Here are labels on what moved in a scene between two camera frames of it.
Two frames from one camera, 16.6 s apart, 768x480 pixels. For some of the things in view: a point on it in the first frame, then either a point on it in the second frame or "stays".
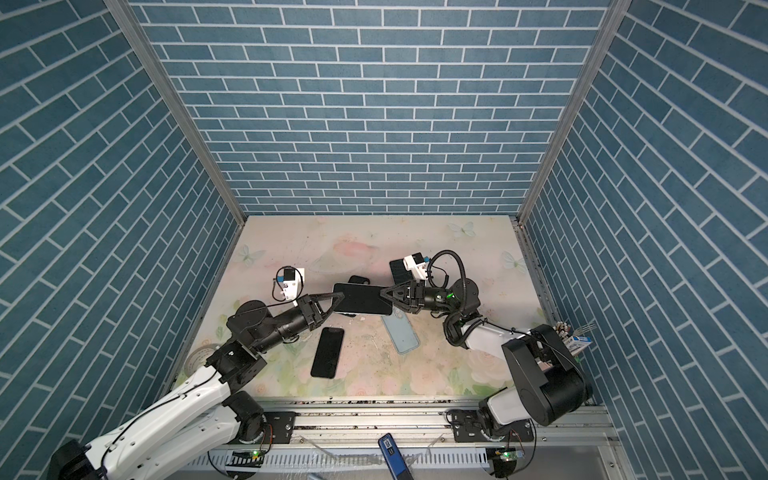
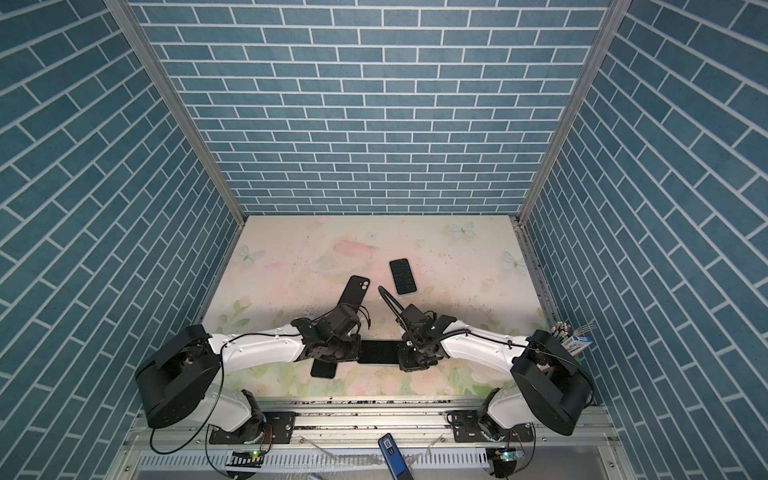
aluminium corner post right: x=575 y=108 stays
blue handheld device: x=395 y=461 stays
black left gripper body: x=307 y=314 -> x=346 y=350
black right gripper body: x=430 y=299 -> x=412 y=356
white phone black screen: x=362 y=299 -> x=379 y=353
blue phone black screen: x=399 y=272 stays
